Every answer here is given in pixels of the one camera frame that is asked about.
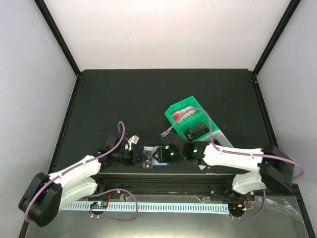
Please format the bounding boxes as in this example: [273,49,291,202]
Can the green card bin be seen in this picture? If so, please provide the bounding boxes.
[164,96,210,141]

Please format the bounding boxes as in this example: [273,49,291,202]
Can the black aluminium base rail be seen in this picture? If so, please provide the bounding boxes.
[47,172,300,199]

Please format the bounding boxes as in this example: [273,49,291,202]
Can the black frame post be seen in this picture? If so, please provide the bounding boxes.
[34,0,81,77]
[253,0,301,76]

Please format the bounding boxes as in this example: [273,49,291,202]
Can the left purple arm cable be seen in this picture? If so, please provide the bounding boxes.
[24,121,126,222]

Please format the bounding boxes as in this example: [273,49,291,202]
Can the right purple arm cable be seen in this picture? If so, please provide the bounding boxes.
[159,107,305,179]

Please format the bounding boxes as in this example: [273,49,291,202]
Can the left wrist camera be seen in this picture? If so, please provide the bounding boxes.
[128,135,139,146]

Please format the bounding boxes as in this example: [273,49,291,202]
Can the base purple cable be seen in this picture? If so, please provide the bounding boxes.
[229,189,267,221]
[89,188,138,222]

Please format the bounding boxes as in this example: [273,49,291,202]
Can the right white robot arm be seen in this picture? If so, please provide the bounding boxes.
[155,136,294,202]

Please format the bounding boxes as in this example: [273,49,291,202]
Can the red white credit cards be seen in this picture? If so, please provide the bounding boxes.
[172,106,197,121]

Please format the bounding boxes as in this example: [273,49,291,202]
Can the right black frame post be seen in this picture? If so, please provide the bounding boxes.
[253,0,301,76]

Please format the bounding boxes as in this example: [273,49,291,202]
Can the left black frame post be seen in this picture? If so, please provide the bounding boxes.
[34,0,81,77]

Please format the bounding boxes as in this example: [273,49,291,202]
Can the white slotted cable duct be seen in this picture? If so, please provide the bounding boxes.
[62,201,229,215]

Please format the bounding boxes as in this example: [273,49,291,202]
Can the blue card holder wallet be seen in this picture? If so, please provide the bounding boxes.
[137,146,169,169]

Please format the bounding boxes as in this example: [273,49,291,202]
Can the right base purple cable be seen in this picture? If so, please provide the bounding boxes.
[229,189,267,221]

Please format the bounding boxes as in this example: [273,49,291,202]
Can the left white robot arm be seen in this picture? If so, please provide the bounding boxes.
[18,145,147,227]

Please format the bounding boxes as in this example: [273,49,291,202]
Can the right circuit board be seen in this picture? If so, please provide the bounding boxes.
[228,203,254,212]

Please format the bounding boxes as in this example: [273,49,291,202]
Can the left circuit board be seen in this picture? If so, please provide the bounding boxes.
[90,201,108,209]

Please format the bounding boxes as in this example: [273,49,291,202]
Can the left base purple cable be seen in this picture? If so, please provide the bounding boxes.
[89,188,138,222]

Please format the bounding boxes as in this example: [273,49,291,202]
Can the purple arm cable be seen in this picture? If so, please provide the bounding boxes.
[159,107,305,179]
[24,121,126,222]

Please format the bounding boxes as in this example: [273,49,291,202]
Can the white card bin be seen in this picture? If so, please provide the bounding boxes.
[212,129,233,148]

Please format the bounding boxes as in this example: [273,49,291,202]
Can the circuit board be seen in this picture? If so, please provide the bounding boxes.
[228,203,254,212]
[90,201,108,209]

